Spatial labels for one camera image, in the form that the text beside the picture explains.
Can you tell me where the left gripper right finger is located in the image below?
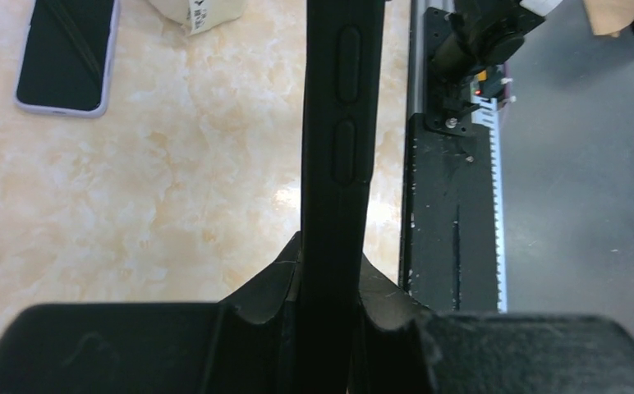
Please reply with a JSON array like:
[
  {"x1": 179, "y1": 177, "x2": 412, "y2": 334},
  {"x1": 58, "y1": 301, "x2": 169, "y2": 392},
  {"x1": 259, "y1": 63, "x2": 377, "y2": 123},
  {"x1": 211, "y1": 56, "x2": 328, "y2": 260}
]
[{"x1": 349, "y1": 261, "x2": 634, "y2": 393}]

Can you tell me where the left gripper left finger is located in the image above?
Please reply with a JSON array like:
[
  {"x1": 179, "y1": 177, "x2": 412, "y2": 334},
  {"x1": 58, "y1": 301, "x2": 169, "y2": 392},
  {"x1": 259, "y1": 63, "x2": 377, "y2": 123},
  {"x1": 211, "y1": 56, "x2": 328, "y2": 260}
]
[{"x1": 0, "y1": 236, "x2": 300, "y2": 393}]

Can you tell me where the black phone case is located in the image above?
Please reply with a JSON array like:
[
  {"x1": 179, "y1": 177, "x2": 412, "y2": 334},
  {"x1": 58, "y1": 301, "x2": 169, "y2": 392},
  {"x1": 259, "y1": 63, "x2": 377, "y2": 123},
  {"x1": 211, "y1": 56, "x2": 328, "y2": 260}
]
[{"x1": 296, "y1": 1, "x2": 385, "y2": 393}]

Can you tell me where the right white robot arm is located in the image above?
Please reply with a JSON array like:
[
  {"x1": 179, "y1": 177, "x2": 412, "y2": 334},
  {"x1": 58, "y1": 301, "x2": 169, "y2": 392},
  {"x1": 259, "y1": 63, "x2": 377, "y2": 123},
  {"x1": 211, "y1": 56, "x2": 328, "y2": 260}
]
[{"x1": 430, "y1": 0, "x2": 545, "y2": 84}]

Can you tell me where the phone in lilac case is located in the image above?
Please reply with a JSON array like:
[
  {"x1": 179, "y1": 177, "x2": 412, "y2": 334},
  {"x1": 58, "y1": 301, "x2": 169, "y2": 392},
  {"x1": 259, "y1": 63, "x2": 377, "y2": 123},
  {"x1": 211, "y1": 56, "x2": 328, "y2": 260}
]
[{"x1": 14, "y1": 0, "x2": 121, "y2": 118}]

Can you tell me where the paper cup with label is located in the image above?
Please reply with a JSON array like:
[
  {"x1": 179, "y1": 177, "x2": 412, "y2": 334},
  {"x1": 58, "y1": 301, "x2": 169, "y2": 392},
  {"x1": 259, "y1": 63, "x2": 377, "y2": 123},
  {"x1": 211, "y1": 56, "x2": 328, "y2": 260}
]
[{"x1": 149, "y1": 0, "x2": 248, "y2": 35}]

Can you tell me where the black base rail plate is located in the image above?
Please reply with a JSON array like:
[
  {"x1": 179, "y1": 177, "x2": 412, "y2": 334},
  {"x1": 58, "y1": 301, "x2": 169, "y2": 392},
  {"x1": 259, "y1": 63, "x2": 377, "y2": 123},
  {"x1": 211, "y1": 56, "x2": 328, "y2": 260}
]
[{"x1": 399, "y1": 1, "x2": 508, "y2": 312}]

